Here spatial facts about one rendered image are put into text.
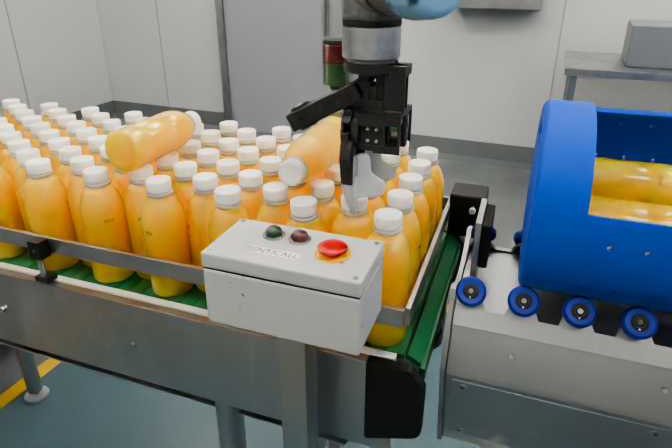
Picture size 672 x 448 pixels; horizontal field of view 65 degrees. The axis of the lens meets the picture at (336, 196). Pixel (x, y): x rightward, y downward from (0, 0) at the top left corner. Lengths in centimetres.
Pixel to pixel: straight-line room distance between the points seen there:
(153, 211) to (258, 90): 398
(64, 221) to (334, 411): 58
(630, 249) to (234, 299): 49
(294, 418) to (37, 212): 57
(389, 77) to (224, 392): 58
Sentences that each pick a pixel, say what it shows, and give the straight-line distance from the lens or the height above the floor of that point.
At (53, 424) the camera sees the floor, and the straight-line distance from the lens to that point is 215.
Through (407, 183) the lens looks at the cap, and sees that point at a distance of 84.
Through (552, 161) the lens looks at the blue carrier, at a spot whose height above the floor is 118.
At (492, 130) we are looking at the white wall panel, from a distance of 427.
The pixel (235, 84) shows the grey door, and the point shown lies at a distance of 492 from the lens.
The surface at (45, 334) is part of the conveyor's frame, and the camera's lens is 115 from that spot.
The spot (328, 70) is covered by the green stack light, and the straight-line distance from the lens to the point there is 122.
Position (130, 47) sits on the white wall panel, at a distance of 564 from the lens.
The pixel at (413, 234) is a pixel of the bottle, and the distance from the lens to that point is 79.
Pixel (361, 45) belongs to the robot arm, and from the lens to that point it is 67.
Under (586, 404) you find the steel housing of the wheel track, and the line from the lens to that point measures 89.
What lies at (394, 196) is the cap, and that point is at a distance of 77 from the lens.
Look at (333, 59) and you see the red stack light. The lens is 121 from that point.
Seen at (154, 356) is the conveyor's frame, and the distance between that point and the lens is 99.
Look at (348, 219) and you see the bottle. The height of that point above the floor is 107.
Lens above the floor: 141
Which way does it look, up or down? 24 degrees down
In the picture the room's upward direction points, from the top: straight up
